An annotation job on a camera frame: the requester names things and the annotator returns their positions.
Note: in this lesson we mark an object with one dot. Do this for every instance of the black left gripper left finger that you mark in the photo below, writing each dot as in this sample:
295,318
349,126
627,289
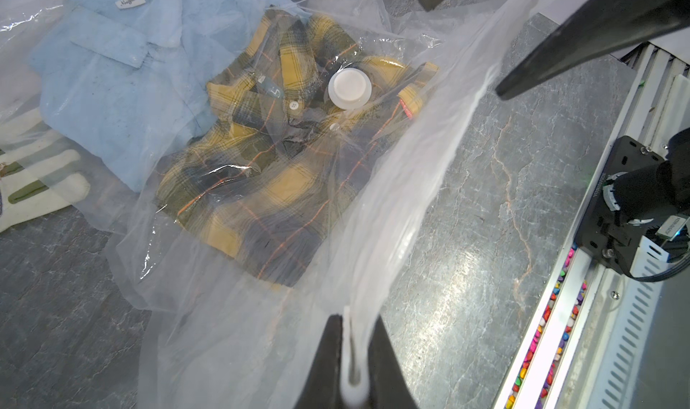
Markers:
322,388

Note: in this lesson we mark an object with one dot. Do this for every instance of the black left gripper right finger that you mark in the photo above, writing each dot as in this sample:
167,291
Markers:
388,388

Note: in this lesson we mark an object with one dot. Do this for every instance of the white bag slider clip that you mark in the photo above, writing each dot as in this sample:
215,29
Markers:
354,379

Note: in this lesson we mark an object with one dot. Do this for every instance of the yellow plaid shirt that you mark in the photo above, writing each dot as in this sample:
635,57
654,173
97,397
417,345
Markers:
282,163

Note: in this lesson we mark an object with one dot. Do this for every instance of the clear plastic vacuum bag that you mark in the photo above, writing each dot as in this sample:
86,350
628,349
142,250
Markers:
220,337

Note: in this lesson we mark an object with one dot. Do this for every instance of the light blue shirt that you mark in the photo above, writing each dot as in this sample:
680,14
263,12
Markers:
125,79

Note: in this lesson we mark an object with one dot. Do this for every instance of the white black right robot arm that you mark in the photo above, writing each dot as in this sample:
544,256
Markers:
638,190

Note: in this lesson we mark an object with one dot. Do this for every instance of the white vacuum bag valve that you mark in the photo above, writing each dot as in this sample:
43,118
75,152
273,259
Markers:
349,89

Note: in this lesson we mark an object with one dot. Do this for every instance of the cream green work glove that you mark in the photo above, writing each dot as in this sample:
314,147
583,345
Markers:
39,170

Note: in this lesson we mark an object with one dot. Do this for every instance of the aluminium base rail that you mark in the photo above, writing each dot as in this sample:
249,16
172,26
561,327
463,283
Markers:
585,345

